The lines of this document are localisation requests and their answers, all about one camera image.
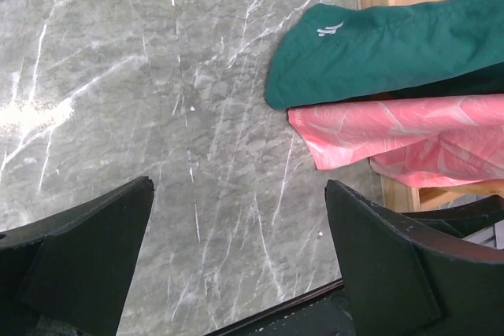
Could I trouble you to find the pink patterned shorts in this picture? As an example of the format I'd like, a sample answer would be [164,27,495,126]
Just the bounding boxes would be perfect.
[288,94,503,188]

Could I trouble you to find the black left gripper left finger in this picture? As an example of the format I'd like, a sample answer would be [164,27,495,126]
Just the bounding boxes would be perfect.
[1,176,154,335]

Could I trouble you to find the green shorts on rack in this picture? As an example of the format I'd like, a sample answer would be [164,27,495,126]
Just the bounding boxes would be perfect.
[265,0,503,109]

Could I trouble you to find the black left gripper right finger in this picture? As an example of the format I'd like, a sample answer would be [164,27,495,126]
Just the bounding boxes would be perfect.
[324,181,503,335]

